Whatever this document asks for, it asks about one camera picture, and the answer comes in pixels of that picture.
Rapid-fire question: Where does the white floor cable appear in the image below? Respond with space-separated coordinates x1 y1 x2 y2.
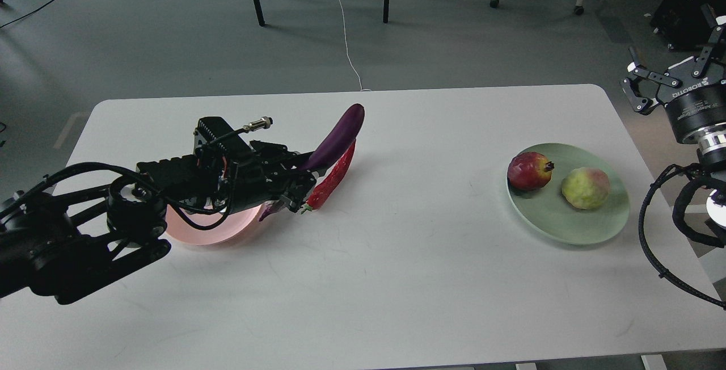
324 0 372 92

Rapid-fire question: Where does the black equipment case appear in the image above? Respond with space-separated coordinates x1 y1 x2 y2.
650 0 725 51

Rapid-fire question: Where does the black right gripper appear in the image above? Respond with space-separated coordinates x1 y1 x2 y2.
621 3 726 145

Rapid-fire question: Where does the pink plate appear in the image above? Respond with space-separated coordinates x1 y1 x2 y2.
166 205 265 246

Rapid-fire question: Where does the red chili pepper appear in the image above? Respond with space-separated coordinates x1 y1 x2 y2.
301 140 356 214

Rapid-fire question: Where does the red pomegranate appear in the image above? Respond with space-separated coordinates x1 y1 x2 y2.
506 151 555 192

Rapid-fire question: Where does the green plate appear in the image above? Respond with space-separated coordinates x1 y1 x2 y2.
504 142 630 246

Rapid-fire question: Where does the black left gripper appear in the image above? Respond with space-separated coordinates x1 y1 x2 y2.
218 140 317 213

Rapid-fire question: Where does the purple eggplant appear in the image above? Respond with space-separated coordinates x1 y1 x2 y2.
259 103 366 222

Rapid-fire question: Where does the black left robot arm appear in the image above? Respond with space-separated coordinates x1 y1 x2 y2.
2 116 328 305

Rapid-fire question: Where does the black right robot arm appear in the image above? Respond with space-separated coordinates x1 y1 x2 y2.
620 3 725 308

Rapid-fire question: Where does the green yellow peach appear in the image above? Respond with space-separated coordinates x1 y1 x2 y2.
560 167 610 210

